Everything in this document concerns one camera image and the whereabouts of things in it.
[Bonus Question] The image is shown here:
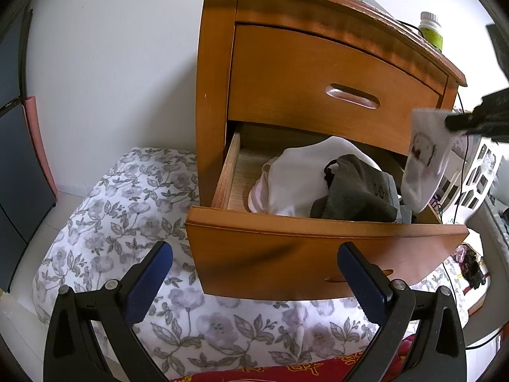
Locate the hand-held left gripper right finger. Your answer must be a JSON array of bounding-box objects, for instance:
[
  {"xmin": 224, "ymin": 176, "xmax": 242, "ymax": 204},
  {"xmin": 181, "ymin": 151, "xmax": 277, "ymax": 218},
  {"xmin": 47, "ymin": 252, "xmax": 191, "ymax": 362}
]
[{"xmin": 337, "ymin": 242, "xmax": 468, "ymax": 382}]

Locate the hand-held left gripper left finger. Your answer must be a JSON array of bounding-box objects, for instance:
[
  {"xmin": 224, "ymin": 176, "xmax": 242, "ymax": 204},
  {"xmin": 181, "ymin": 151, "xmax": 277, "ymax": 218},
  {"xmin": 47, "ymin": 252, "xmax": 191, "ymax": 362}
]
[{"xmin": 44, "ymin": 241, "xmax": 173, "ymax": 382}]

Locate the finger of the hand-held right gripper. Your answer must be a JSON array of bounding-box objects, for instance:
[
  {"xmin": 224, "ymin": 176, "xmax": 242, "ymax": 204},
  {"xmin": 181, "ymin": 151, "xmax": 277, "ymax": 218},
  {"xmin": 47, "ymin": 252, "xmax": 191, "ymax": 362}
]
[{"xmin": 445, "ymin": 110, "xmax": 485, "ymax": 133}]

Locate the white printed sock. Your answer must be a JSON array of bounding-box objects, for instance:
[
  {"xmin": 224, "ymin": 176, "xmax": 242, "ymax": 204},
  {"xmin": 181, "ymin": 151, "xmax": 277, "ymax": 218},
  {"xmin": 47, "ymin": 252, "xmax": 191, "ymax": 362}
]
[{"xmin": 400, "ymin": 107, "xmax": 459, "ymax": 212}]

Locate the wooden drawer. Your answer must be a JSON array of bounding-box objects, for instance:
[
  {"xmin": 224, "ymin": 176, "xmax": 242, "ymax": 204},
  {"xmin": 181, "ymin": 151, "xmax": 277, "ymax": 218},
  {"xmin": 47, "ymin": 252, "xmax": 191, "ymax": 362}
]
[
  {"xmin": 227, "ymin": 22, "xmax": 450, "ymax": 156},
  {"xmin": 185, "ymin": 123, "xmax": 470, "ymax": 301}
]

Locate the white cloth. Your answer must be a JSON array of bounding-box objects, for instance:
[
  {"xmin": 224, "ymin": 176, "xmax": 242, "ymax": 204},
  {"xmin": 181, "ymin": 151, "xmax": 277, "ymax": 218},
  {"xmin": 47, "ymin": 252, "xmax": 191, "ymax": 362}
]
[{"xmin": 254, "ymin": 135, "xmax": 382, "ymax": 217}]

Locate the light pink garment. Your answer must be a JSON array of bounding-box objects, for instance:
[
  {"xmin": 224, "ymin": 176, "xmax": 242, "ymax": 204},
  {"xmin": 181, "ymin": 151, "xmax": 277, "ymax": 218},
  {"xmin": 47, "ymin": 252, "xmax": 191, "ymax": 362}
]
[{"xmin": 247, "ymin": 158, "xmax": 275, "ymax": 213}]

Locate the closed wooden drawer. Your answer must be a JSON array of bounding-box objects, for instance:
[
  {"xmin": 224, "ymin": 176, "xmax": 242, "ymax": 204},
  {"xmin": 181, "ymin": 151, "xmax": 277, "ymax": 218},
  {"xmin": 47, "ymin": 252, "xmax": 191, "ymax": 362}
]
[{"xmin": 227, "ymin": 22, "xmax": 450, "ymax": 156}]

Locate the white cut-out rack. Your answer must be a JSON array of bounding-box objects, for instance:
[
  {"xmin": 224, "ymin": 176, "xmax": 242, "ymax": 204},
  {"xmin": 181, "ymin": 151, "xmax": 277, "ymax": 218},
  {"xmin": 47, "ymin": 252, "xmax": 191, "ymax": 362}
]
[{"xmin": 435, "ymin": 133, "xmax": 504, "ymax": 212}]

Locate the grey floral blanket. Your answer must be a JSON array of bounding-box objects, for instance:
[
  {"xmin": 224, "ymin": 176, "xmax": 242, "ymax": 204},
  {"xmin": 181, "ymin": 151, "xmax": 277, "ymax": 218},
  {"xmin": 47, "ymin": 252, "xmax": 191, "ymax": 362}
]
[{"xmin": 32, "ymin": 147, "xmax": 470, "ymax": 378}]

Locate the dark grey sock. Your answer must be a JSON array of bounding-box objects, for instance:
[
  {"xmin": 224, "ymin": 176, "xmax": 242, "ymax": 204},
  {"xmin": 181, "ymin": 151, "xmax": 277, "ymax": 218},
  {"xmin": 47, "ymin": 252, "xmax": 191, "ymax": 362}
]
[{"xmin": 310, "ymin": 154, "xmax": 403, "ymax": 223}]

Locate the white bottle green label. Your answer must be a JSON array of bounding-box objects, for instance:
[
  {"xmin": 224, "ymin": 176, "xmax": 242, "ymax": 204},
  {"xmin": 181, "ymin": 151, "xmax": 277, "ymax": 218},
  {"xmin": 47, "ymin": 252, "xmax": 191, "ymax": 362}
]
[{"xmin": 417, "ymin": 11, "xmax": 443, "ymax": 52}]

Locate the black cloth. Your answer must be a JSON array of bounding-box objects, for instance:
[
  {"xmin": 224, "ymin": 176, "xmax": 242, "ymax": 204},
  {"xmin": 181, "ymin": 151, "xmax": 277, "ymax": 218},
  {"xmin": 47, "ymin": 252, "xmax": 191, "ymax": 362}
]
[{"xmin": 457, "ymin": 249, "xmax": 486, "ymax": 291}]

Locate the red floral pillow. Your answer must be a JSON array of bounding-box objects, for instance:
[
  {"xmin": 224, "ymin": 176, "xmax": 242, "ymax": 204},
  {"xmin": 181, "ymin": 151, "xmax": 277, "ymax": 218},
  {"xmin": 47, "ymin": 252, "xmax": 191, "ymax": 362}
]
[{"xmin": 171, "ymin": 336, "xmax": 422, "ymax": 382}]

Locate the grey cushion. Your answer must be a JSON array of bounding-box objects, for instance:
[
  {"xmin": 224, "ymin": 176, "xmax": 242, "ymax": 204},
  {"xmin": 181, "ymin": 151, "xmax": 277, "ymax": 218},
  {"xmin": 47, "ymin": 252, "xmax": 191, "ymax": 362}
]
[{"xmin": 467, "ymin": 197, "xmax": 509, "ymax": 327}]

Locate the pink board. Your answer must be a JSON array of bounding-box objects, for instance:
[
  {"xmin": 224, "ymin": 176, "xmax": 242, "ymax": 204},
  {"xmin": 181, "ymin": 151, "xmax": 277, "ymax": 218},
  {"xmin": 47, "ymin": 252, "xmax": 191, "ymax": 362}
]
[{"xmin": 24, "ymin": 96, "xmax": 58, "ymax": 196}]

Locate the dark refrigerator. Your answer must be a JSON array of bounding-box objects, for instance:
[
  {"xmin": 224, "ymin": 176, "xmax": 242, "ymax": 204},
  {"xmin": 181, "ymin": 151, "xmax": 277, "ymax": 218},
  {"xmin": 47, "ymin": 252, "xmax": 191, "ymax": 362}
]
[{"xmin": 0, "ymin": 8, "xmax": 58, "ymax": 293}]

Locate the wooden nightstand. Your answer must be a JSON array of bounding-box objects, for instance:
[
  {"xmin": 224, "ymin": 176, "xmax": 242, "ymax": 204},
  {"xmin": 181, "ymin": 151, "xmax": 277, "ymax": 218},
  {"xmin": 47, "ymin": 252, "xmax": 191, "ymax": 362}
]
[{"xmin": 195, "ymin": 0, "xmax": 468, "ymax": 209}]

